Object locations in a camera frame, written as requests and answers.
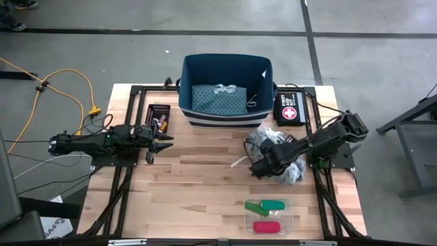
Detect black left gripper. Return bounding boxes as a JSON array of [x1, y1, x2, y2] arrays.
[[135, 125, 175, 165]]

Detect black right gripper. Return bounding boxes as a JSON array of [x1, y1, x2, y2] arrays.
[[250, 138, 291, 180]]

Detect grey patterned gown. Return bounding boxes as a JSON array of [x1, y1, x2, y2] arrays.
[[231, 125, 308, 187]]

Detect dark green bandage roll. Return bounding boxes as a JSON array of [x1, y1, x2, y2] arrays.
[[244, 201, 270, 217]]

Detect clear plastic container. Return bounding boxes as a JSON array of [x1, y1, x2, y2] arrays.
[[244, 197, 294, 236]]

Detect red bandage roll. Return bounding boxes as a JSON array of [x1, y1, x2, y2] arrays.
[[253, 221, 282, 234]]

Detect teal patterned gown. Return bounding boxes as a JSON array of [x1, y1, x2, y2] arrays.
[[191, 83, 257, 116]]

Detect black mesh tray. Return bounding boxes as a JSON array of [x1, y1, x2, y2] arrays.
[[144, 103, 171, 134]]

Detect black first aid kit pouch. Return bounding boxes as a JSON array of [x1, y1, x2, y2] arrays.
[[274, 91, 307, 127]]

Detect navy white striped fabric basket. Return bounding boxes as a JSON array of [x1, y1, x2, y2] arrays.
[[175, 53, 279, 129]]

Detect white printed cardboard box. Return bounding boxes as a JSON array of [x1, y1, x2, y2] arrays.
[[40, 195, 74, 240]]

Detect black metal stand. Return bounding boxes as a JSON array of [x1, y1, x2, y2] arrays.
[[375, 83, 437, 200]]

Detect grey chair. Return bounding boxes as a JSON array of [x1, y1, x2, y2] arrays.
[[0, 128, 47, 244]]

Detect person's shoe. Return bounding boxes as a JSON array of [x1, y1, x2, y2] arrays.
[[0, 12, 27, 33], [9, 0, 39, 10]]

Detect black aluminium table frame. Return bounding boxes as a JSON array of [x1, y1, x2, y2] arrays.
[[76, 83, 369, 240]]

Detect yellow extension cord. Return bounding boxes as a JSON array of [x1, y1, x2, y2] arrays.
[[0, 56, 103, 154]]

